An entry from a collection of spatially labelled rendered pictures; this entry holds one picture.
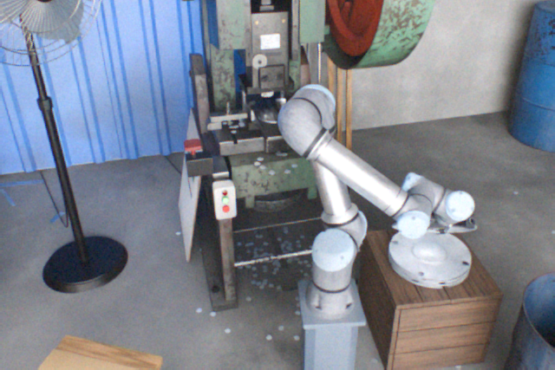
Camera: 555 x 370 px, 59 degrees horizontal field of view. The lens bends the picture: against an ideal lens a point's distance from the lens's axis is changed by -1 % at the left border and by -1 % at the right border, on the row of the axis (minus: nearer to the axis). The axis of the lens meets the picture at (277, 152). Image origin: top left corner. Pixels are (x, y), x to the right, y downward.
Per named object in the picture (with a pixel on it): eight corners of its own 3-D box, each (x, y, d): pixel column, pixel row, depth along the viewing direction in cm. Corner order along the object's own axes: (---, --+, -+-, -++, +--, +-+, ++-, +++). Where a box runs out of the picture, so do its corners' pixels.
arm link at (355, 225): (324, 263, 155) (274, 101, 136) (338, 235, 167) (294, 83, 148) (361, 263, 150) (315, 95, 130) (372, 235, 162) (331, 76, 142)
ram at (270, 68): (292, 87, 190) (292, 9, 176) (254, 92, 187) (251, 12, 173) (281, 73, 205) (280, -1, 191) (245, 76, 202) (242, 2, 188)
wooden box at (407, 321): (484, 362, 185) (504, 294, 168) (386, 374, 181) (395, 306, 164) (440, 287, 220) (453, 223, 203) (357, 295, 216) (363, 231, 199)
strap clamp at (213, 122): (248, 126, 204) (247, 102, 199) (207, 130, 201) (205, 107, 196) (245, 120, 209) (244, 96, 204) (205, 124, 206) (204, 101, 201)
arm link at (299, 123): (277, 106, 123) (439, 224, 121) (293, 90, 132) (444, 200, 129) (257, 138, 130) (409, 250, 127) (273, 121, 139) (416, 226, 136)
